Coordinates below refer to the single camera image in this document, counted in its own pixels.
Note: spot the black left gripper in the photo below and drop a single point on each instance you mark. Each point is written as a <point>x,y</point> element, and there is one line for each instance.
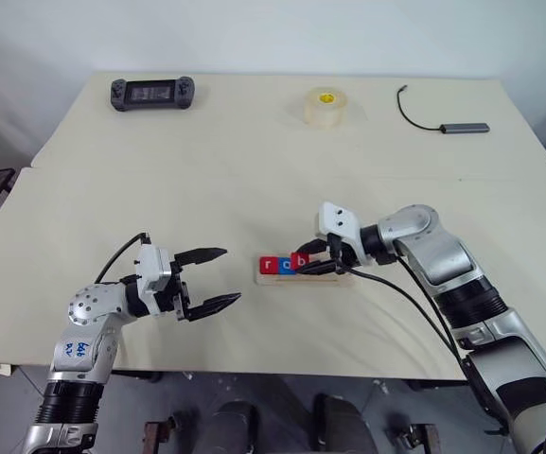
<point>178,298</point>

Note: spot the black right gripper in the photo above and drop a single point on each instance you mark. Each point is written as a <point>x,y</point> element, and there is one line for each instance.
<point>344,257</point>

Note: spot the red letter b block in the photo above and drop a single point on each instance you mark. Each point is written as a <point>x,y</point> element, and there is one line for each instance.
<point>300,260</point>

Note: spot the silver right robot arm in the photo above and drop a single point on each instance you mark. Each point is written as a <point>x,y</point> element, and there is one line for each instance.
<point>447,265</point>

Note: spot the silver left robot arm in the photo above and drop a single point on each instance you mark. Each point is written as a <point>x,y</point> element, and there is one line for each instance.
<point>85,326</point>

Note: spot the wooden letter tray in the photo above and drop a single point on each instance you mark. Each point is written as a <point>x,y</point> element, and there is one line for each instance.
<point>310,280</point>

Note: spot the blue letter o block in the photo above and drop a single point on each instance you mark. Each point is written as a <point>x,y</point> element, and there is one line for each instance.
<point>284,267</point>

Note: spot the red letter r block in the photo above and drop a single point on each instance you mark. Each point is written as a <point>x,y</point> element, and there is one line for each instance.
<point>267,265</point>

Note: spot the clear tape roll yellow core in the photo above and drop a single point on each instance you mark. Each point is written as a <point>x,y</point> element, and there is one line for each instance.
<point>325,108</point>

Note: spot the black handheld game controller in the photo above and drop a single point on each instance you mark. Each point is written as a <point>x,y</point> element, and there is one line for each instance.
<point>152,93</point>

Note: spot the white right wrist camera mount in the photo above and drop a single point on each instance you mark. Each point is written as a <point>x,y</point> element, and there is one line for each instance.
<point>339,223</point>

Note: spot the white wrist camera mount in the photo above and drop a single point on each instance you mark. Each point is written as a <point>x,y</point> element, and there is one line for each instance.
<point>339,223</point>
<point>153,272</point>

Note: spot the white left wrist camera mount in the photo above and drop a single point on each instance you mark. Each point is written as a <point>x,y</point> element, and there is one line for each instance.
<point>153,272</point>

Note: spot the rusty brown metal bracket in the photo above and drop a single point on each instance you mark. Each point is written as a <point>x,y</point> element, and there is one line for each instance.
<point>156,431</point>
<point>417,436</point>

